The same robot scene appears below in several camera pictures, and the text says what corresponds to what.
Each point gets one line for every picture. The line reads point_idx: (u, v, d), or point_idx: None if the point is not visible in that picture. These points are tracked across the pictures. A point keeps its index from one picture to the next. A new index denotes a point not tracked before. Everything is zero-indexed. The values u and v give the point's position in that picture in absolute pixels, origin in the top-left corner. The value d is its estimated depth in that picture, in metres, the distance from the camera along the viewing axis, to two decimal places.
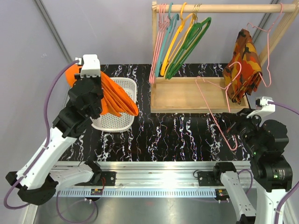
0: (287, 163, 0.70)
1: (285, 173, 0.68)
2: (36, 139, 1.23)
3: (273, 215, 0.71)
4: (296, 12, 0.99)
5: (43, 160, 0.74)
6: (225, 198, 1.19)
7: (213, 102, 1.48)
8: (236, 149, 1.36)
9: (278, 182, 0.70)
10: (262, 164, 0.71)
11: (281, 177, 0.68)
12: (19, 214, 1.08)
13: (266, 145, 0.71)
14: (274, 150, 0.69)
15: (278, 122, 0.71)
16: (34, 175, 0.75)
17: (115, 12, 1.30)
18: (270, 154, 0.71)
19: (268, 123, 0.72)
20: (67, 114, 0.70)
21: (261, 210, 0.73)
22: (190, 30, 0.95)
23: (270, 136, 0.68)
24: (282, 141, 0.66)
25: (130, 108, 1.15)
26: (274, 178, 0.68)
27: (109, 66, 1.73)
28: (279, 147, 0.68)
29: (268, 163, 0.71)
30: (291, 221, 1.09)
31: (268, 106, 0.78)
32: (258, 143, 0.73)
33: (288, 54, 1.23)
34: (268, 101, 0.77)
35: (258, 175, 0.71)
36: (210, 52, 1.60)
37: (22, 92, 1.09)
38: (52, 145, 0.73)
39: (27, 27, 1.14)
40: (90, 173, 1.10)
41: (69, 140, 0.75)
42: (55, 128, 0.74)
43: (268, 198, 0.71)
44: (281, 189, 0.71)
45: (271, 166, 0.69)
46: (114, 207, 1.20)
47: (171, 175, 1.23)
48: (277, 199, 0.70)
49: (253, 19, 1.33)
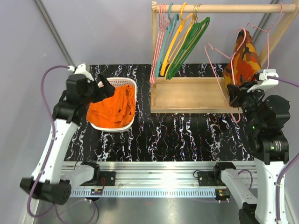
0: (284, 137, 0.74)
1: (281, 145, 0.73)
2: (37, 140, 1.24)
3: (274, 188, 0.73)
4: (296, 13, 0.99)
5: (58, 146, 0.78)
6: (225, 198, 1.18)
7: (213, 102, 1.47)
8: (236, 149, 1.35)
9: (275, 155, 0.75)
10: (260, 138, 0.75)
11: (277, 148, 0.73)
12: (18, 215, 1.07)
13: (265, 121, 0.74)
14: (274, 126, 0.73)
15: (282, 98, 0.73)
16: (53, 166, 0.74)
17: (115, 12, 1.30)
18: (269, 129, 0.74)
19: (270, 98, 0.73)
20: (62, 106, 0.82)
21: (263, 188, 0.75)
22: (190, 30, 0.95)
23: (271, 112, 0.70)
24: (282, 117, 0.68)
25: (127, 118, 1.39)
26: (271, 149, 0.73)
27: (109, 66, 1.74)
28: (278, 123, 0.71)
29: (266, 137, 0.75)
30: (291, 221, 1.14)
31: (268, 81, 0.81)
32: (258, 118, 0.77)
33: (288, 54, 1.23)
34: (267, 76, 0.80)
35: (256, 148, 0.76)
36: (210, 53, 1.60)
37: (22, 92, 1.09)
38: (60, 133, 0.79)
39: (27, 27, 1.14)
40: (91, 170, 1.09)
41: (73, 126, 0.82)
42: (56, 121, 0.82)
43: (267, 172, 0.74)
44: (279, 162, 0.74)
45: (268, 140, 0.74)
46: (114, 208, 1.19)
47: (170, 175, 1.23)
48: (277, 173, 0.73)
49: (253, 19, 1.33)
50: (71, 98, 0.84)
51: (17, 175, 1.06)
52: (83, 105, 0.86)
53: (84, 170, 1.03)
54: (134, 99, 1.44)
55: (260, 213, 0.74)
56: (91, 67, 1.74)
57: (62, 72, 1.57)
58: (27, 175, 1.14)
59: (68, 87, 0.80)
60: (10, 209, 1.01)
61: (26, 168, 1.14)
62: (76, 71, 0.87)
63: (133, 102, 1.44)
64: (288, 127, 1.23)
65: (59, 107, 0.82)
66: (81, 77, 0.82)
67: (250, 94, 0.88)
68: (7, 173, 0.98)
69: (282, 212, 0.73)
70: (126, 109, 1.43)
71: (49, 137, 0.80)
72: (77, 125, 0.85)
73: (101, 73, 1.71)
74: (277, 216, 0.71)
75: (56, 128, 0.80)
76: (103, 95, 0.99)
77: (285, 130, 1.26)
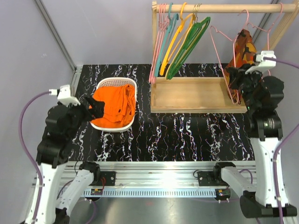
0: (278, 117, 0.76)
1: (274, 123, 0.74)
2: (37, 140, 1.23)
3: (272, 166, 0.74)
4: (296, 12, 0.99)
5: (47, 192, 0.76)
6: (225, 198, 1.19)
7: (213, 102, 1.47)
8: (236, 149, 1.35)
9: (270, 132, 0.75)
10: (255, 118, 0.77)
11: (270, 126, 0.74)
12: (19, 215, 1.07)
13: (260, 101, 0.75)
14: (269, 106, 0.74)
15: (277, 78, 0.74)
16: (44, 213, 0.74)
17: (115, 12, 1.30)
18: (263, 109, 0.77)
19: (266, 79, 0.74)
20: (46, 144, 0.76)
21: (261, 167, 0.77)
22: (190, 30, 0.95)
23: (266, 92, 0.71)
24: (276, 97, 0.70)
25: (127, 117, 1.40)
26: (265, 126, 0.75)
27: (109, 66, 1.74)
28: (273, 102, 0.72)
29: (261, 117, 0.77)
30: (291, 221, 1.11)
31: (264, 62, 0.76)
32: (252, 99, 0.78)
33: (288, 54, 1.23)
34: (264, 56, 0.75)
35: (251, 127, 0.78)
36: (210, 53, 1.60)
37: (22, 92, 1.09)
38: (47, 179, 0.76)
39: (26, 27, 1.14)
40: (91, 175, 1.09)
41: (60, 168, 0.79)
42: (42, 164, 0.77)
43: (264, 149, 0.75)
44: (273, 138, 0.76)
45: (262, 119, 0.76)
46: (114, 208, 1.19)
47: (171, 174, 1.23)
48: (272, 150, 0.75)
49: (253, 19, 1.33)
50: (54, 135, 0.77)
51: (17, 174, 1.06)
52: (68, 141, 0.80)
53: (81, 181, 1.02)
54: (134, 98, 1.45)
55: (260, 194, 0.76)
56: (91, 66, 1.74)
57: (62, 72, 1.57)
58: (27, 175, 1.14)
59: (50, 125, 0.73)
60: (10, 209, 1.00)
61: (26, 168, 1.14)
62: (60, 96, 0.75)
63: (133, 101, 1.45)
64: (288, 126, 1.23)
65: (41, 148, 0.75)
66: (63, 113, 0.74)
67: (248, 76, 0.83)
68: (7, 173, 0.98)
69: (281, 189, 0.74)
70: (126, 108, 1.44)
71: (38, 183, 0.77)
72: (65, 163, 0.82)
73: (101, 73, 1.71)
74: (277, 193, 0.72)
75: (42, 173, 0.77)
76: (91, 116, 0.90)
77: (285, 130, 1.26)
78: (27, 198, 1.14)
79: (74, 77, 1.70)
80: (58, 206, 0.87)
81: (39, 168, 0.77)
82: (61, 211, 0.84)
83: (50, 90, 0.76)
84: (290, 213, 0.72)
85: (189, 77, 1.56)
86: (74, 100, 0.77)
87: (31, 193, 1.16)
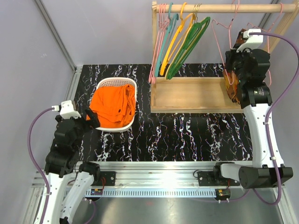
0: (266, 87, 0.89)
1: (263, 91, 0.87)
2: (36, 139, 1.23)
3: (265, 129, 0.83)
4: (296, 12, 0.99)
5: (53, 200, 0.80)
6: (225, 198, 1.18)
7: (213, 102, 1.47)
8: (236, 149, 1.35)
9: (260, 99, 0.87)
10: (245, 88, 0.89)
11: (259, 93, 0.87)
12: (19, 214, 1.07)
13: (250, 73, 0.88)
14: (257, 76, 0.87)
15: (264, 51, 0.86)
16: (50, 221, 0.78)
17: (115, 12, 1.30)
18: (254, 80, 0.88)
19: (254, 51, 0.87)
20: (54, 155, 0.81)
21: (255, 133, 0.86)
22: (190, 30, 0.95)
23: (254, 61, 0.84)
24: (263, 66, 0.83)
25: (127, 117, 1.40)
26: (255, 94, 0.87)
27: (109, 66, 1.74)
28: (260, 70, 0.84)
29: (251, 87, 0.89)
30: (290, 221, 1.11)
31: (251, 38, 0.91)
32: (243, 72, 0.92)
33: (288, 54, 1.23)
34: (249, 32, 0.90)
35: (242, 97, 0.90)
36: (210, 53, 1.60)
37: (21, 92, 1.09)
38: (54, 188, 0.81)
39: (26, 27, 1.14)
40: (91, 177, 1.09)
41: (67, 178, 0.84)
42: (50, 173, 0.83)
43: (256, 114, 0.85)
44: (264, 104, 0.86)
45: (253, 89, 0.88)
46: (114, 207, 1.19)
47: (171, 174, 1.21)
48: (263, 114, 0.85)
49: (253, 19, 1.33)
50: (61, 147, 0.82)
51: (17, 174, 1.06)
52: (74, 152, 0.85)
53: (81, 185, 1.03)
54: (134, 99, 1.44)
55: (257, 157, 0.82)
56: (91, 66, 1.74)
57: (62, 72, 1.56)
58: (27, 174, 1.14)
59: (58, 136, 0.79)
60: (10, 209, 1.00)
61: (26, 167, 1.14)
62: (62, 111, 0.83)
63: (133, 101, 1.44)
64: (288, 126, 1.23)
65: (50, 159, 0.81)
66: (70, 126, 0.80)
67: (239, 54, 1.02)
68: (7, 173, 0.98)
69: (276, 150, 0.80)
70: (126, 108, 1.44)
71: (45, 191, 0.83)
72: (70, 173, 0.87)
73: (101, 73, 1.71)
74: (271, 153, 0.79)
75: (50, 183, 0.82)
76: (89, 127, 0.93)
77: (286, 130, 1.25)
78: (27, 197, 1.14)
79: (74, 77, 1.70)
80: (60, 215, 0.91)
81: (47, 178, 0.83)
82: (63, 220, 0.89)
83: (52, 107, 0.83)
84: (287, 173, 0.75)
85: (189, 77, 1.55)
86: (75, 115, 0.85)
87: (31, 193, 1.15)
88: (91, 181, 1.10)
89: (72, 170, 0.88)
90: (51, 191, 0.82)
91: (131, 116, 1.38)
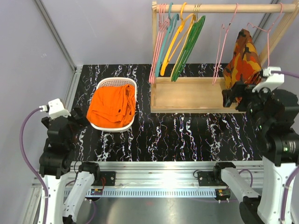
0: (297, 136, 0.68)
1: (295, 145, 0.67)
2: (36, 139, 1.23)
3: (282, 192, 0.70)
4: (296, 12, 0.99)
5: (54, 202, 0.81)
6: (225, 198, 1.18)
7: (213, 102, 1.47)
8: (236, 149, 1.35)
9: (288, 156, 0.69)
10: (270, 136, 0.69)
11: (290, 149, 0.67)
12: (18, 215, 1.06)
13: (273, 117, 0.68)
14: (284, 122, 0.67)
15: (288, 91, 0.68)
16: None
17: (115, 12, 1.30)
18: (279, 126, 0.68)
19: (277, 92, 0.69)
20: (48, 156, 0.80)
21: (270, 187, 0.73)
22: (191, 30, 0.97)
23: (279, 105, 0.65)
24: (291, 110, 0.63)
25: (127, 116, 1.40)
26: (284, 150, 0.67)
27: (109, 66, 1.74)
28: (288, 116, 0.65)
29: (277, 136, 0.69)
30: None
31: (272, 76, 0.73)
32: (264, 116, 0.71)
33: (288, 54, 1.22)
34: (271, 70, 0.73)
35: (267, 147, 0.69)
36: (210, 53, 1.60)
37: (21, 92, 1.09)
38: (53, 190, 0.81)
39: (27, 27, 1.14)
40: (91, 177, 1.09)
41: (63, 179, 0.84)
42: (46, 175, 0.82)
43: (276, 174, 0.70)
44: (290, 163, 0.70)
45: (281, 139, 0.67)
46: (114, 207, 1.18)
47: (171, 174, 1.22)
48: (286, 175, 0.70)
49: (253, 19, 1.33)
50: (55, 146, 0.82)
51: (17, 174, 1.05)
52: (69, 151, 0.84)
53: (81, 185, 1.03)
54: (134, 99, 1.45)
55: (264, 211, 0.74)
56: (91, 66, 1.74)
57: (62, 72, 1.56)
58: (27, 175, 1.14)
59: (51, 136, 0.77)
60: (10, 209, 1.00)
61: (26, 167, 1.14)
62: (51, 111, 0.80)
63: (132, 101, 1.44)
64: None
65: (44, 160, 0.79)
66: (63, 123, 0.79)
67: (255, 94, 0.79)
68: (7, 173, 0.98)
69: (288, 211, 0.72)
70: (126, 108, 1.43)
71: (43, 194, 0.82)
72: (67, 174, 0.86)
73: (101, 73, 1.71)
74: (281, 217, 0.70)
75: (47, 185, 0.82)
76: (79, 125, 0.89)
77: None
78: (27, 198, 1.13)
79: (74, 77, 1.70)
80: (64, 214, 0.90)
81: (44, 180, 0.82)
82: (67, 219, 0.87)
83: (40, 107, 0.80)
84: None
85: (189, 77, 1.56)
86: (65, 114, 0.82)
87: (31, 193, 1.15)
88: (90, 181, 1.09)
89: (68, 169, 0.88)
90: (50, 194, 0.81)
91: (131, 116, 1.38)
